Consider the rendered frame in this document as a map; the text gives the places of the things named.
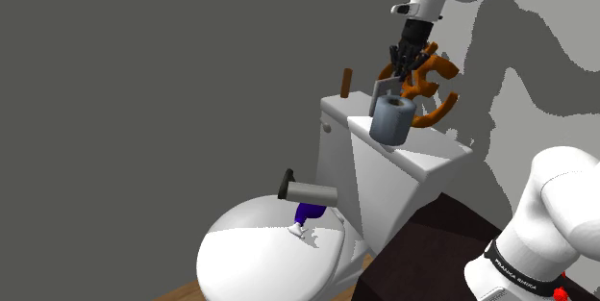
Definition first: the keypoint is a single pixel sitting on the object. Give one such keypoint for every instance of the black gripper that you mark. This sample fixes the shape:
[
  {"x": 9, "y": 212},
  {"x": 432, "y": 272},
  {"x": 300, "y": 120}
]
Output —
[{"x": 415, "y": 35}]

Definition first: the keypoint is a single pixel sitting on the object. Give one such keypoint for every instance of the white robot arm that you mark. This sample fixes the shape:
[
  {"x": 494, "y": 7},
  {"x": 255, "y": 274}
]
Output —
[{"x": 553, "y": 225}]

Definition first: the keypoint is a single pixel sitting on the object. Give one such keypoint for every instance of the orange curly sculpture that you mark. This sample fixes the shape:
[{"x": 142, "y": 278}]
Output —
[{"x": 440, "y": 68}]

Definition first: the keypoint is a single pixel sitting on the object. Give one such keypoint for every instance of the grey toilet paper roll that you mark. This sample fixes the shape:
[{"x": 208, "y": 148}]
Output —
[{"x": 391, "y": 122}]

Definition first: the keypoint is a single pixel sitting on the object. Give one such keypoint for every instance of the brown stick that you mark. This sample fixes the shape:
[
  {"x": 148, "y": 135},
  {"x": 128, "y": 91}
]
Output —
[{"x": 346, "y": 83}]

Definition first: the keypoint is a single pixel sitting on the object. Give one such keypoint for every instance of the white toilet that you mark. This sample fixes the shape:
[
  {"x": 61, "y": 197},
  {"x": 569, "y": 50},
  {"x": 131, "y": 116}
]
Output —
[{"x": 389, "y": 187}]

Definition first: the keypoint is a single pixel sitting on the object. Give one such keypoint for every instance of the grey cylinder with black cap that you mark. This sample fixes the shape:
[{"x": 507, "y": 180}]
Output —
[{"x": 311, "y": 193}]

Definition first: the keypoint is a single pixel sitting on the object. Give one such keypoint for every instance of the blue figure with white foot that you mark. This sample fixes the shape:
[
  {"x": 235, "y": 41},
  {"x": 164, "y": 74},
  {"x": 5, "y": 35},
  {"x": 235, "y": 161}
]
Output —
[{"x": 309, "y": 212}]

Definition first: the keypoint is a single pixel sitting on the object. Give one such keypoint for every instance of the dark robot stand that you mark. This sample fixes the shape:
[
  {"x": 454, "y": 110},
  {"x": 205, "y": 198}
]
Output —
[{"x": 422, "y": 253}]

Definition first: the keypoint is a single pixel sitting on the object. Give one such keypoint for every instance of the grey metal bracket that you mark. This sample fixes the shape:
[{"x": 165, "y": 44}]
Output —
[{"x": 380, "y": 88}]

